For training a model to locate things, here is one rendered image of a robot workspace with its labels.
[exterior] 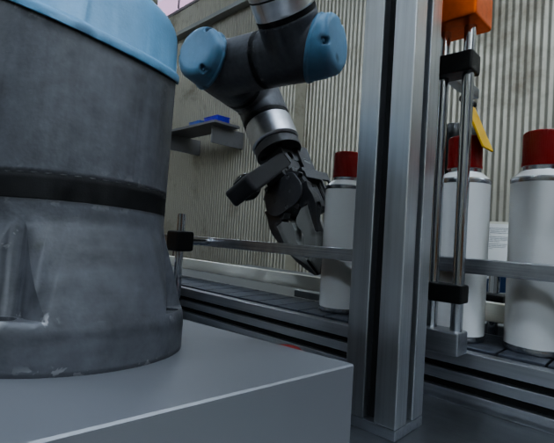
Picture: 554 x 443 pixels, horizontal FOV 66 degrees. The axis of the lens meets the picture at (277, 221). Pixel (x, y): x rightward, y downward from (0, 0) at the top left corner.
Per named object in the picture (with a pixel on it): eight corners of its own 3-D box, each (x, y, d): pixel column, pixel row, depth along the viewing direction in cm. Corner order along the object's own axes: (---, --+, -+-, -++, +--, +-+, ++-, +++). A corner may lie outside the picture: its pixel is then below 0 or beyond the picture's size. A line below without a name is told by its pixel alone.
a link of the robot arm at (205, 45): (243, 9, 53) (286, 54, 63) (177, 28, 59) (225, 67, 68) (235, 68, 52) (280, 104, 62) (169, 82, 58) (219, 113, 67)
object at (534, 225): (572, 352, 40) (581, 134, 41) (561, 362, 36) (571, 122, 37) (511, 340, 44) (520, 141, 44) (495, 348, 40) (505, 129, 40)
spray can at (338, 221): (366, 311, 56) (374, 155, 56) (346, 315, 52) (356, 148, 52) (331, 305, 59) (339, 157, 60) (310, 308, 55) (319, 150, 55)
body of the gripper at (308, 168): (342, 205, 63) (314, 139, 68) (305, 199, 57) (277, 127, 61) (306, 228, 68) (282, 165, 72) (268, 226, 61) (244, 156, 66)
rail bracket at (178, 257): (212, 323, 66) (219, 216, 66) (171, 329, 61) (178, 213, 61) (199, 319, 68) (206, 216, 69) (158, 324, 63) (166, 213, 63)
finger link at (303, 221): (355, 264, 59) (331, 206, 62) (330, 264, 55) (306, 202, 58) (338, 272, 61) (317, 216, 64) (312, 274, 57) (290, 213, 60)
